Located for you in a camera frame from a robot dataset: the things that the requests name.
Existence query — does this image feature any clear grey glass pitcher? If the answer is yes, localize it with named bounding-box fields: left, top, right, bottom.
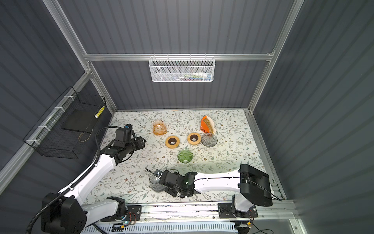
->
left=148, top=174, right=166, bottom=193

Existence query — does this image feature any clear grey glass dripper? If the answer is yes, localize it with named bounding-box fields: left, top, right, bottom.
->
left=201, top=134, right=218, bottom=148

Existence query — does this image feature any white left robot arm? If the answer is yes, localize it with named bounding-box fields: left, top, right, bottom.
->
left=36, top=124, right=146, bottom=234

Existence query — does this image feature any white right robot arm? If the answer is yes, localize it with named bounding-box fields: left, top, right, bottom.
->
left=146, top=164, right=276, bottom=218

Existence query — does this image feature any green glass dripper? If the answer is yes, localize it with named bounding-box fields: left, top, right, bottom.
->
left=177, top=149, right=193, bottom=163

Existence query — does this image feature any orange coffee filter box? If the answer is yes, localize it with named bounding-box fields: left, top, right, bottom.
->
left=200, top=116, right=216, bottom=134

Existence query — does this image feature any orange glass pitcher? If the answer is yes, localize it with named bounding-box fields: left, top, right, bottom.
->
left=153, top=120, right=167, bottom=136

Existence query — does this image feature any yellow marker in basket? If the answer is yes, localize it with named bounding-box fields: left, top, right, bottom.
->
left=94, top=105, right=106, bottom=119

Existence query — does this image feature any black pad in basket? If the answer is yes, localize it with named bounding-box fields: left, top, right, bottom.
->
left=61, top=110, right=99, bottom=133

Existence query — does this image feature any black wire basket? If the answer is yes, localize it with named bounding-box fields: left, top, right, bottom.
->
left=23, top=87, right=106, bottom=160

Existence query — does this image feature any white wire mesh basket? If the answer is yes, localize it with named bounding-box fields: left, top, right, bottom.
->
left=149, top=55, right=216, bottom=82

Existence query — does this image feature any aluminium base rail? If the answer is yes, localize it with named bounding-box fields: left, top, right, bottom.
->
left=83, top=200, right=307, bottom=234

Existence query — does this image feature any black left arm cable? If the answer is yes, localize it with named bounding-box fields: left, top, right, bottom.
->
left=24, top=125, right=126, bottom=234

